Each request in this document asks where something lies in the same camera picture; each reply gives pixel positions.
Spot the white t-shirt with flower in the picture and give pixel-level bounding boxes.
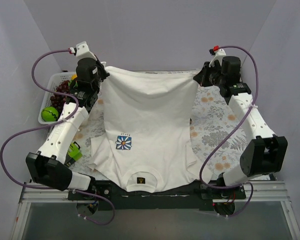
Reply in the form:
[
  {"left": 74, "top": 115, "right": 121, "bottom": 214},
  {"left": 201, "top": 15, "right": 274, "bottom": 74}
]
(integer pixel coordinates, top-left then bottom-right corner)
[{"left": 88, "top": 66, "right": 213, "bottom": 193}]

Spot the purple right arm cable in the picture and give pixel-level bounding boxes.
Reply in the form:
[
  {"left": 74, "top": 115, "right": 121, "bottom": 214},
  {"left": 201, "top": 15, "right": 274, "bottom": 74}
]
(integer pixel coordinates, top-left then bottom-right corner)
[{"left": 199, "top": 45, "right": 261, "bottom": 217}]

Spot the black green package box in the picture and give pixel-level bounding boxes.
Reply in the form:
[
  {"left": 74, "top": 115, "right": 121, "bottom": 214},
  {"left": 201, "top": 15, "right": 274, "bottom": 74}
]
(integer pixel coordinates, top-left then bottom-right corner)
[{"left": 64, "top": 141, "right": 83, "bottom": 168}]

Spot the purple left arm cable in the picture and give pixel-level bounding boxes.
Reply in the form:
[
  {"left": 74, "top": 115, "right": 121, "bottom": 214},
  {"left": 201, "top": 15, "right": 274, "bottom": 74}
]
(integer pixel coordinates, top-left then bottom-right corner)
[{"left": 0, "top": 48, "right": 116, "bottom": 226}]

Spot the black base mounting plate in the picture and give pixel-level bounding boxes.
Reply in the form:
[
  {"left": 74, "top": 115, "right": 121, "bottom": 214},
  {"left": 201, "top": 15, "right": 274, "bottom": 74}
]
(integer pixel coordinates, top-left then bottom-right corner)
[{"left": 67, "top": 180, "right": 246, "bottom": 211}]

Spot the white plastic basket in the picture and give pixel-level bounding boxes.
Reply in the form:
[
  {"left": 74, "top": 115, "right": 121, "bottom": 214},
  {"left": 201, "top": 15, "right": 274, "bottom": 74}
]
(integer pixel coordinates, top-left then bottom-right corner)
[{"left": 38, "top": 72, "right": 76, "bottom": 125}]

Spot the purple grape bunch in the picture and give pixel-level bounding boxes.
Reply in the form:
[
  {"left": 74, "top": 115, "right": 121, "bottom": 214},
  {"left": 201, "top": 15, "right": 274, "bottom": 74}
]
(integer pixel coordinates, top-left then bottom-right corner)
[{"left": 50, "top": 80, "right": 71, "bottom": 113}]

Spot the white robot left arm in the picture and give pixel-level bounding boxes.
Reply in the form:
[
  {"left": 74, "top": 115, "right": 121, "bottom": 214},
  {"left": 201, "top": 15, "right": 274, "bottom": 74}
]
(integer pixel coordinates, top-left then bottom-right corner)
[{"left": 25, "top": 56, "right": 109, "bottom": 200}]

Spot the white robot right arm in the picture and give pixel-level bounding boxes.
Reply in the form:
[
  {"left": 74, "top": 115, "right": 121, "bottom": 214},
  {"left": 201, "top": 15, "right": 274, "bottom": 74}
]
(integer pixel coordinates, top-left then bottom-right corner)
[{"left": 193, "top": 56, "right": 288, "bottom": 199}]

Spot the orange fruit toy top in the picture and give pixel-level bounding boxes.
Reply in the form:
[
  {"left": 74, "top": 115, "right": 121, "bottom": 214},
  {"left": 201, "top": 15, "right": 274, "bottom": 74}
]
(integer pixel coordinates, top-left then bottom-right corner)
[{"left": 71, "top": 74, "right": 77, "bottom": 81}]

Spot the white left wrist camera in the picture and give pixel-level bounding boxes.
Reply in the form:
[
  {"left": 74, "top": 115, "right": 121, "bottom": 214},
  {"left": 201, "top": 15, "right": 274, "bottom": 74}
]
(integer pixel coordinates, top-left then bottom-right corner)
[{"left": 69, "top": 41, "right": 97, "bottom": 60}]

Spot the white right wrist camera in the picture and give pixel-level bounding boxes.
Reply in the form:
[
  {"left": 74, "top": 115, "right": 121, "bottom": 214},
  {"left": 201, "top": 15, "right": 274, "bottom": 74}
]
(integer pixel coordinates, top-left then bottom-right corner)
[{"left": 209, "top": 45, "right": 227, "bottom": 68}]

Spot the floral tablecloth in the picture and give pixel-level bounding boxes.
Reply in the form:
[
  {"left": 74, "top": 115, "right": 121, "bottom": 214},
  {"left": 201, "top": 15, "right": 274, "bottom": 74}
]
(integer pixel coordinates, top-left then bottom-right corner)
[{"left": 72, "top": 71, "right": 247, "bottom": 180}]

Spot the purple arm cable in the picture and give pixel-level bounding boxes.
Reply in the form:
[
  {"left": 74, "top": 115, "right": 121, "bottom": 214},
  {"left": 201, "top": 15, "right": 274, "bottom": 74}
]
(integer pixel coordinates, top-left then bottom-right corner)
[
  {"left": 0, "top": 48, "right": 116, "bottom": 226},
  {"left": 199, "top": 45, "right": 261, "bottom": 217}
]

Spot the green watermelon toy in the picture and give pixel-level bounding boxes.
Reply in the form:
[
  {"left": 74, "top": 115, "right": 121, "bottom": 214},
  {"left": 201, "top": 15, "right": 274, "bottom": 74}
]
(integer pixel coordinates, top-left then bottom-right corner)
[{"left": 41, "top": 106, "right": 59, "bottom": 122}]

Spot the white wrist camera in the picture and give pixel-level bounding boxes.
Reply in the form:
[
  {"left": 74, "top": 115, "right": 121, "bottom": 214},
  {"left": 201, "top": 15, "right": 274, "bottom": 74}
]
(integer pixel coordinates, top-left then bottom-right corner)
[
  {"left": 69, "top": 41, "right": 97, "bottom": 60},
  {"left": 209, "top": 45, "right": 227, "bottom": 68}
]

